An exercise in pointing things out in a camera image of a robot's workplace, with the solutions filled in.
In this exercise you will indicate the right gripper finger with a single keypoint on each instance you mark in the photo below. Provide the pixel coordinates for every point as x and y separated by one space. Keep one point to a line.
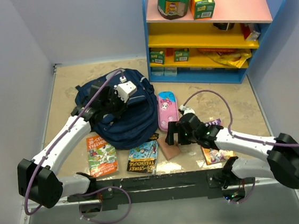
182 138
172 130

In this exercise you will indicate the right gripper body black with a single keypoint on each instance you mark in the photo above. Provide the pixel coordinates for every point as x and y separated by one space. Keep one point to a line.
195 137

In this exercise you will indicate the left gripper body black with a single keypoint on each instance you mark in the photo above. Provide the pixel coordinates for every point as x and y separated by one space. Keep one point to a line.
114 105

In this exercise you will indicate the small brown leather wallet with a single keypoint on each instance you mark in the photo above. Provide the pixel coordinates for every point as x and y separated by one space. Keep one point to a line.
169 151

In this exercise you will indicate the navy blue school backpack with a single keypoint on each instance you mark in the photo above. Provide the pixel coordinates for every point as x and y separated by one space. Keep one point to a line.
138 122

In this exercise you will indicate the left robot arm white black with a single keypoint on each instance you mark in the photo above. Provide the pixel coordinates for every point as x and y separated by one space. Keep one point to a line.
38 179

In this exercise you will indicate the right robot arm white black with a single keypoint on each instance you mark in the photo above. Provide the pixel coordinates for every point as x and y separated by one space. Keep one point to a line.
270 157

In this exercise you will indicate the yellow snack bag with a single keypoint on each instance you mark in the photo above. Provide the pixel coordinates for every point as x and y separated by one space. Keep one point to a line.
228 56

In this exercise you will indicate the pink blue pencil case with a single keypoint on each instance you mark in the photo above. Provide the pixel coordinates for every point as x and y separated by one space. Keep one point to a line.
167 109

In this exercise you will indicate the purple Roald Dahl book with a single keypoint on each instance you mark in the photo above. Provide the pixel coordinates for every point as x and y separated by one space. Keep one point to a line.
213 156

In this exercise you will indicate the black 169-storey treehouse book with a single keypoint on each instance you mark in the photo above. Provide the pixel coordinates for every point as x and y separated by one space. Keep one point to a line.
143 158

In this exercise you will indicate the orange 78-storey treehouse book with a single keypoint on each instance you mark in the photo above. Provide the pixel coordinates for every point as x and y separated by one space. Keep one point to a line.
102 157

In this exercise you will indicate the left small green box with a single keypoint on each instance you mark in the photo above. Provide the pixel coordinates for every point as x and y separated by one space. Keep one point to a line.
157 55

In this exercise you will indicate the small green box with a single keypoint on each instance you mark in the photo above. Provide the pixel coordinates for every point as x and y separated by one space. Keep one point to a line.
157 55
181 55

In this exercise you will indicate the right small green box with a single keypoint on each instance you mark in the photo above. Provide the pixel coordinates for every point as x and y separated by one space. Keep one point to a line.
181 55

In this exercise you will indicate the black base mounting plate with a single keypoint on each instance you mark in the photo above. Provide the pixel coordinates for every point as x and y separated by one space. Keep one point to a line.
202 183

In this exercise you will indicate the colourful blue toy shelf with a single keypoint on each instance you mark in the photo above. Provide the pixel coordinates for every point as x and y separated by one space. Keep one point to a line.
193 34

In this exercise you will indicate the red white packet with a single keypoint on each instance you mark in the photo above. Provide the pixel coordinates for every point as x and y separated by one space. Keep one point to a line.
251 31

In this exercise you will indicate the orange green carton box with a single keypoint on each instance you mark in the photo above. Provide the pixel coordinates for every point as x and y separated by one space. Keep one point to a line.
202 9

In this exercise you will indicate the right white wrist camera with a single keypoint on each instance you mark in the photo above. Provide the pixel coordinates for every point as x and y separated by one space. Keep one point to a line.
186 112

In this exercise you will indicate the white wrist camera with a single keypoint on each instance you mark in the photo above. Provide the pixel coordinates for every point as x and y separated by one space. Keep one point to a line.
125 90
186 112

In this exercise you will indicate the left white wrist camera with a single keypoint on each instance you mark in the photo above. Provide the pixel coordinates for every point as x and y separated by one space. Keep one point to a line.
125 90

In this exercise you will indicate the aluminium rail frame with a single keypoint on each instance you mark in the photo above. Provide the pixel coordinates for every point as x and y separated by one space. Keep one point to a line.
122 108

